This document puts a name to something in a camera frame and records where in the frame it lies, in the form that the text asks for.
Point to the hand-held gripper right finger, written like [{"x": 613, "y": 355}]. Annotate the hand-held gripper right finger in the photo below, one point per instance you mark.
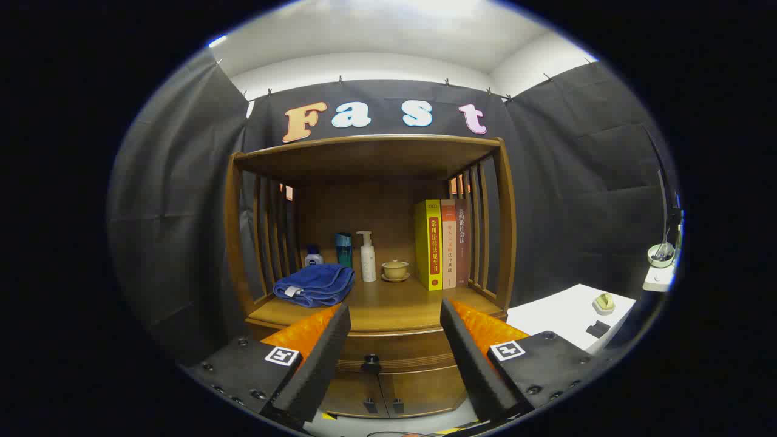
[{"x": 473, "y": 358}]

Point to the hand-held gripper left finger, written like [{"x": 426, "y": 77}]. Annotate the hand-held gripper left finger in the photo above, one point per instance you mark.
[{"x": 322, "y": 358}]

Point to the wooden drawer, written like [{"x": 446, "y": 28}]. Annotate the wooden drawer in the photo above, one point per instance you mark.
[{"x": 394, "y": 352}]

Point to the wooden cabinet door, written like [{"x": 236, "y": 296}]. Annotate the wooden cabinet door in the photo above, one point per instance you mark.
[
  {"x": 352, "y": 394},
  {"x": 425, "y": 391}
]

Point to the white side cabinet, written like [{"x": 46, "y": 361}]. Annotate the white side cabinet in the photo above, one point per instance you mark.
[{"x": 558, "y": 312}]

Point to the wooden cabinet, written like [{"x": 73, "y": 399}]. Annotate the wooden cabinet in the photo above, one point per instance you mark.
[{"x": 364, "y": 158}]

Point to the blue folded towel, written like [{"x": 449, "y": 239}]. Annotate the blue folded towel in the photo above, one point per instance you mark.
[{"x": 315, "y": 282}]

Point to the small white blue-capped bottle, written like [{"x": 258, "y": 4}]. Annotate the small white blue-capped bottle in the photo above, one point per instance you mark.
[{"x": 313, "y": 258}]

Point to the white pump bottle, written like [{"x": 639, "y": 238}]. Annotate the white pump bottle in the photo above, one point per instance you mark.
[{"x": 368, "y": 261}]

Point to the teal bottle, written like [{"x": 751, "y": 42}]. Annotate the teal bottle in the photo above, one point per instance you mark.
[{"x": 344, "y": 249}]

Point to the yellow lidded tea cup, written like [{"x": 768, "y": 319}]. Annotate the yellow lidded tea cup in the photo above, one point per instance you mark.
[{"x": 395, "y": 270}]

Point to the brown book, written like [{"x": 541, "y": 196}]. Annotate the brown book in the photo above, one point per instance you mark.
[{"x": 462, "y": 243}]

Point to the orange and beige book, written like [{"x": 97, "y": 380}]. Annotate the orange and beige book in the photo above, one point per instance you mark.
[{"x": 448, "y": 243}]

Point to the thick yellow book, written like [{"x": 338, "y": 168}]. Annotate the thick yellow book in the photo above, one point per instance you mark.
[{"x": 428, "y": 243}]

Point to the small black object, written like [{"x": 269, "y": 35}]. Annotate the small black object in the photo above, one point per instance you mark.
[{"x": 598, "y": 329}]

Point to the white shelf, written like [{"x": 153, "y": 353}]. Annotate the white shelf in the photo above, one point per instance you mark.
[{"x": 658, "y": 279}]

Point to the black backdrop cloth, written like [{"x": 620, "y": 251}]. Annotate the black backdrop cloth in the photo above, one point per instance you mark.
[{"x": 576, "y": 182}]

